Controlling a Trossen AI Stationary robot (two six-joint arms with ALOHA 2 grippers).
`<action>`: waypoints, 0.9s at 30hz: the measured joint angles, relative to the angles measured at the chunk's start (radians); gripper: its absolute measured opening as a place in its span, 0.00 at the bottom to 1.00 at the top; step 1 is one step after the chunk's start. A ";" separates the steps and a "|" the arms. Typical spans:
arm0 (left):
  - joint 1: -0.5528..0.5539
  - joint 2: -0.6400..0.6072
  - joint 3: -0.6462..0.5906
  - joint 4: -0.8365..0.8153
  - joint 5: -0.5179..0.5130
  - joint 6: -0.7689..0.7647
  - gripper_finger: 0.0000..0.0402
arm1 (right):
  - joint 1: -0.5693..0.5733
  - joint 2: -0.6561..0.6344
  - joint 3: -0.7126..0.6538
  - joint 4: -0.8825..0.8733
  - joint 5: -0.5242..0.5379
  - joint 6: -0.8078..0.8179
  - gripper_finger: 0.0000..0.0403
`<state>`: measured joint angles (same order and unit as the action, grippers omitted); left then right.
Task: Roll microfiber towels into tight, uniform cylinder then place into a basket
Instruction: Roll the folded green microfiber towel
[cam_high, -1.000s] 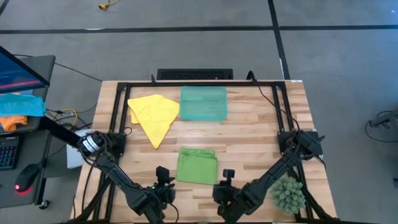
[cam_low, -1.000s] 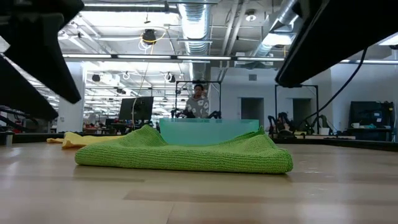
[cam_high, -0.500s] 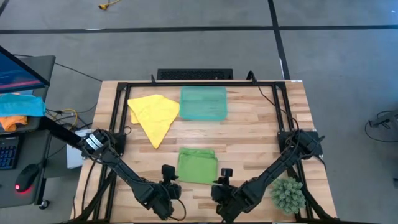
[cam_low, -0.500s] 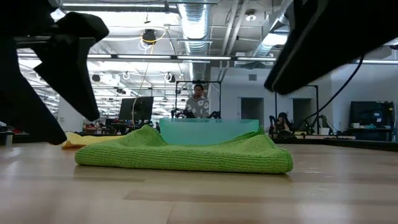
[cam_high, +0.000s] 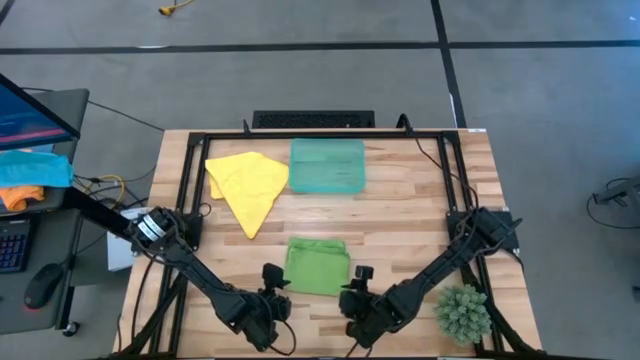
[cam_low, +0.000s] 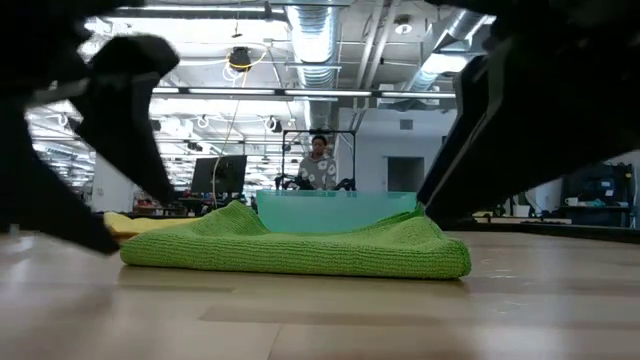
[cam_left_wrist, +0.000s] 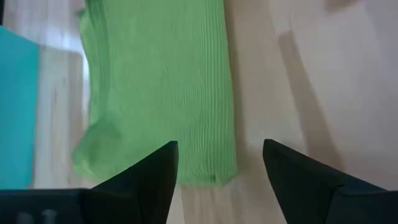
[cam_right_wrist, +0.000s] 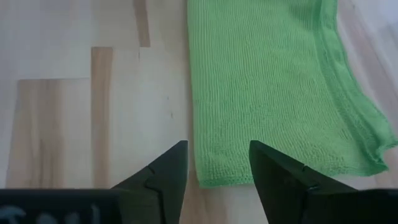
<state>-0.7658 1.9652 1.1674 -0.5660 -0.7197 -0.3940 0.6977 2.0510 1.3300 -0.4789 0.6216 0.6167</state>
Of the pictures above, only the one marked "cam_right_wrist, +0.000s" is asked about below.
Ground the green microfiber towel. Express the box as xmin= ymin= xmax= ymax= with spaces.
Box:
xmin=186 ymin=0 xmax=398 ymax=189

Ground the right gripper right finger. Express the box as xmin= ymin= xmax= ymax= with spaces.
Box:
xmin=248 ymin=139 xmax=398 ymax=224

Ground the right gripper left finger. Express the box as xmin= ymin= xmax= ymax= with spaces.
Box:
xmin=0 ymin=139 xmax=189 ymax=224

